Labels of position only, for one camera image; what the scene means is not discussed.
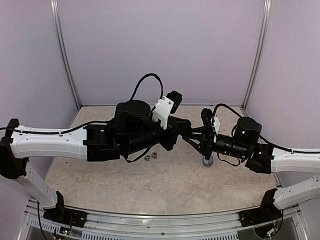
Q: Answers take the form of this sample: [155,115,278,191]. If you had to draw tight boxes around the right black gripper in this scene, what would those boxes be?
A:
[182,126,250,161]

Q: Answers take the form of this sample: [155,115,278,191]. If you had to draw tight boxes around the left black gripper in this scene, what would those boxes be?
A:
[124,112,188,156]

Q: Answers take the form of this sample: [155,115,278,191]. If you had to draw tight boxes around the grey oval earbud case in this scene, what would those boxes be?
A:
[202,155,214,167]

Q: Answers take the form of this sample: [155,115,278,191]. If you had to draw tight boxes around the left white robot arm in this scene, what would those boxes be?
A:
[0,97,191,223]

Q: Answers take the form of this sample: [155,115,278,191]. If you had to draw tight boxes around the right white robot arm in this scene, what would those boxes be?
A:
[182,117,320,222]

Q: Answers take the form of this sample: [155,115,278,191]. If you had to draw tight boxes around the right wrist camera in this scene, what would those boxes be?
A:
[200,108,218,135]

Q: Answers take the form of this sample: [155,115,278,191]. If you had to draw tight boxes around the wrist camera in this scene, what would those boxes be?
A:
[200,108,218,135]
[151,90,183,130]

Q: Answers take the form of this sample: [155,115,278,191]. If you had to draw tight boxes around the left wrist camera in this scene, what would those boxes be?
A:
[151,90,183,130]

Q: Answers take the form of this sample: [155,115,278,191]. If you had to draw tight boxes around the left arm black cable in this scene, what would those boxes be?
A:
[0,72,167,163]

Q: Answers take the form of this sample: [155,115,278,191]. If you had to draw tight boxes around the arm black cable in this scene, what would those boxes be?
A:
[212,103,320,167]
[0,72,167,163]

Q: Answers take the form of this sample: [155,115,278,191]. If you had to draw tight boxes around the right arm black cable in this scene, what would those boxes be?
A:
[212,103,320,167]

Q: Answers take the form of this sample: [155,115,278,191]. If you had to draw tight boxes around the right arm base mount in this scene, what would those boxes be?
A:
[238,188,283,227]

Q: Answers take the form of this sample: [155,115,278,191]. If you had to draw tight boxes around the front aluminium rail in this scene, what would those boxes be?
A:
[18,197,307,240]

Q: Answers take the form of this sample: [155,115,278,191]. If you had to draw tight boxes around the left aluminium frame post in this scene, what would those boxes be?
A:
[49,0,82,111]

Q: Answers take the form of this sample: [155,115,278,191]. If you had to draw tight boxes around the aluminium frame post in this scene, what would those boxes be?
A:
[241,0,272,112]
[49,0,82,111]

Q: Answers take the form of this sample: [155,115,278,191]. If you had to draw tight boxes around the right aluminium frame post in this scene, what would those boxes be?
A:
[241,0,272,112]

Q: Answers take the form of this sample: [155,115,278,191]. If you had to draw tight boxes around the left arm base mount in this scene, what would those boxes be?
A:
[43,191,88,228]

